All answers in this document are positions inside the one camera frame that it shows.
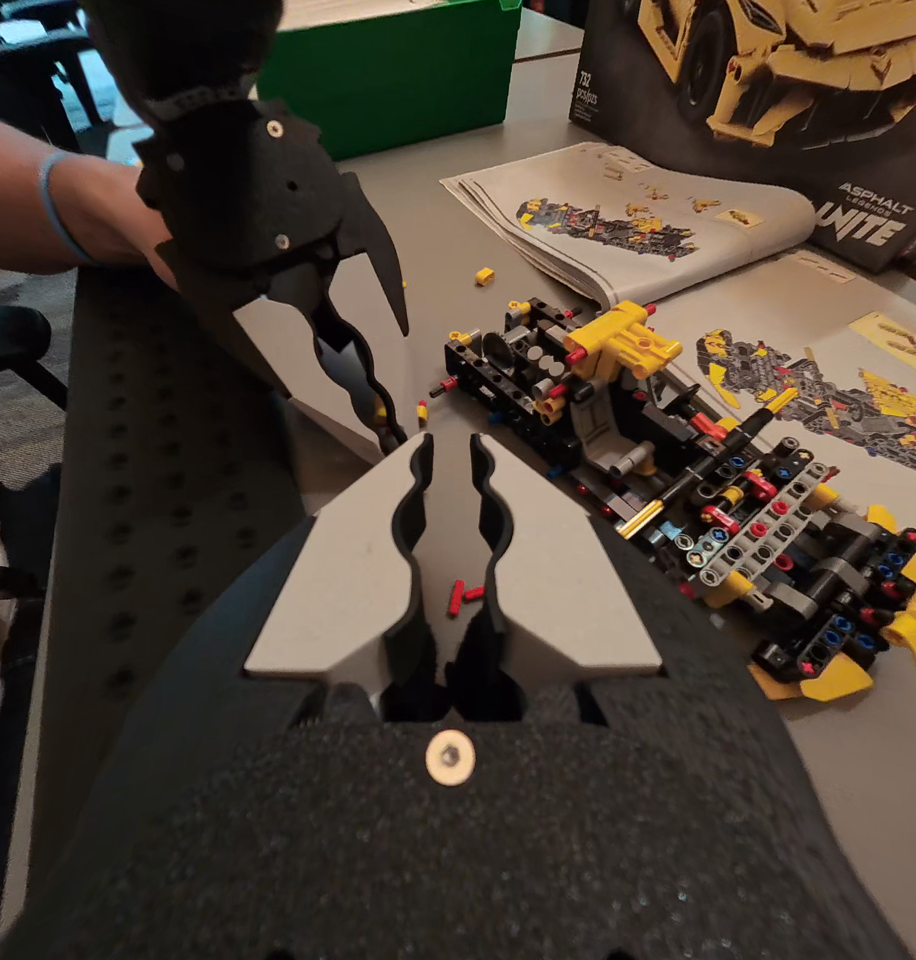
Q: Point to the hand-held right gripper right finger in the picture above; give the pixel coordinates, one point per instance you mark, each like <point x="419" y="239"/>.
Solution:
<point x="570" y="592"/>

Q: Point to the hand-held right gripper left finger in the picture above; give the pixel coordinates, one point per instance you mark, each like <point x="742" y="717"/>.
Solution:
<point x="330" y="592"/>

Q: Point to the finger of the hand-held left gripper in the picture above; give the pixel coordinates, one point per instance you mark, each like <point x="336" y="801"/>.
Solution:
<point x="308" y="375"/>

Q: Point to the red lego pin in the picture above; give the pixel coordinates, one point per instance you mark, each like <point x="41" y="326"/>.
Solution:
<point x="455" y="598"/>

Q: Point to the yellow black lego car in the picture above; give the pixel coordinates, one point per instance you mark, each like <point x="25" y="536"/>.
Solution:
<point x="630" y="341"/>

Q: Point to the person's left forearm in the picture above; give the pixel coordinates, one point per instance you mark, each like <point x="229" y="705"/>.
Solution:
<point x="15" y="202"/>

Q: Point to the yellow two-hole lego connector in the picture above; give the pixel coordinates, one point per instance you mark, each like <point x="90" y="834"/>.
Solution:
<point x="485" y="276"/>

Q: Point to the black lego set box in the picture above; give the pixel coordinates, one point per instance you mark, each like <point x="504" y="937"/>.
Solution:
<point x="653" y="127"/>

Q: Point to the lego instruction booklet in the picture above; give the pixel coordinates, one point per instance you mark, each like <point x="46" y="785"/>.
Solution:
<point x="773" y="217"/>

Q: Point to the person's left hand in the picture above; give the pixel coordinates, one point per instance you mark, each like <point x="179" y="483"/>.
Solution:
<point x="120" y="217"/>

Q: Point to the black perforated mat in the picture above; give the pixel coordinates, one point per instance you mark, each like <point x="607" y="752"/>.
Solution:
<point x="150" y="487"/>

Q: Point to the green storage bin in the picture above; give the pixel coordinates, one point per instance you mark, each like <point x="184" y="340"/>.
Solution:
<point x="398" y="82"/>

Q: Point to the white paper stack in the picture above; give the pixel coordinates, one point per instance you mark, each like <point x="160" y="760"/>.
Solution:
<point x="368" y="11"/>

